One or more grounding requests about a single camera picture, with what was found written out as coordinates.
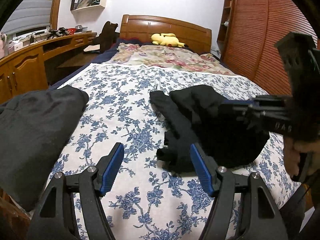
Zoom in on blue floral bed sheet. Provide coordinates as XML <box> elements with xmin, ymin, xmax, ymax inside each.
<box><xmin>49</xmin><ymin>63</ymin><xmax>302</xmax><ymax>240</ymax></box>

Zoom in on dark grey garment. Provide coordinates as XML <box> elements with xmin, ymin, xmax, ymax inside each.
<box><xmin>0</xmin><ymin>86</ymin><xmax>90</xmax><ymax>212</ymax></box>

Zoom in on open wooden shelf unit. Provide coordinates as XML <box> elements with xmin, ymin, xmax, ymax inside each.
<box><xmin>217</xmin><ymin>0</ymin><xmax>233</xmax><ymax>55</ymax></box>

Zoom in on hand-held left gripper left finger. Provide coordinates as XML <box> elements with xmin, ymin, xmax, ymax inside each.
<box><xmin>27</xmin><ymin>142</ymin><xmax>125</xmax><ymax>240</ymax></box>

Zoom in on wooden louvered wardrobe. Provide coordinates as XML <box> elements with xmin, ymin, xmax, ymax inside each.
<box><xmin>222</xmin><ymin>0</ymin><xmax>320</xmax><ymax>98</ymax></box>

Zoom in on brown desk chair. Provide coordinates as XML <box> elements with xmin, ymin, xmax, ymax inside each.
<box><xmin>83</xmin><ymin>21</ymin><xmax>118</xmax><ymax>55</ymax></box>

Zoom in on person's right hand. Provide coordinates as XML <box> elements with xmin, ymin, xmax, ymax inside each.
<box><xmin>284</xmin><ymin>135</ymin><xmax>320</xmax><ymax>180</ymax></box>

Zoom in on pink floral blanket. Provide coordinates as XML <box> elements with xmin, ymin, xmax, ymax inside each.
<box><xmin>110</xmin><ymin>42</ymin><xmax>235</xmax><ymax>77</ymax></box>

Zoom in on pink bottle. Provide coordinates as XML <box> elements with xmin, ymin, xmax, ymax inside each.
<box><xmin>0</xmin><ymin>31</ymin><xmax>7</xmax><ymax>58</ymax></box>

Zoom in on wooden window frame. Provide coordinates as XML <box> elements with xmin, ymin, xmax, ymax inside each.
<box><xmin>49</xmin><ymin>0</ymin><xmax>66</xmax><ymax>29</ymax></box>

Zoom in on black coat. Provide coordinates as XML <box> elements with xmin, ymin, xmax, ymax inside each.
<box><xmin>149</xmin><ymin>85</ymin><xmax>270</xmax><ymax>177</ymax></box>

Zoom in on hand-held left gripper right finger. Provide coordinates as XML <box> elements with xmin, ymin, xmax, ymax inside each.
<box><xmin>189</xmin><ymin>144</ymin><xmax>288</xmax><ymax>240</ymax></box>

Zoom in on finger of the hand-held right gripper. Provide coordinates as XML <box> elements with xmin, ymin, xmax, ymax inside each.
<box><xmin>235</xmin><ymin>109</ymin><xmax>284</xmax><ymax>130</ymax></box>
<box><xmin>221</xmin><ymin>95</ymin><xmax>292</xmax><ymax>110</ymax></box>

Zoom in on grey window blind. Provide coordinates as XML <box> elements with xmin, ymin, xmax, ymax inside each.
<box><xmin>1</xmin><ymin>0</ymin><xmax>57</xmax><ymax>34</ymax></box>

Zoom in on black gadget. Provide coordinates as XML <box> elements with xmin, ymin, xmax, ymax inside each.
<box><xmin>47</xmin><ymin>27</ymin><xmax>67</xmax><ymax>39</ymax></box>

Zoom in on wooden desk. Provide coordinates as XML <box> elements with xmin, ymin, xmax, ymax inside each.
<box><xmin>0</xmin><ymin>31</ymin><xmax>98</xmax><ymax>105</ymax></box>

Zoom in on wooden headboard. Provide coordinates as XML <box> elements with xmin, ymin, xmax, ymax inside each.
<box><xmin>119</xmin><ymin>14</ymin><xmax>212</xmax><ymax>54</ymax></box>

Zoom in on yellow plush toy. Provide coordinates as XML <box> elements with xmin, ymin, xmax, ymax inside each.
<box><xmin>151</xmin><ymin>32</ymin><xmax>188</xmax><ymax>48</ymax></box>

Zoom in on white box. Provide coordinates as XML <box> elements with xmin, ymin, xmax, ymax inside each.
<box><xmin>9</xmin><ymin>41</ymin><xmax>24</xmax><ymax>53</ymax></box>

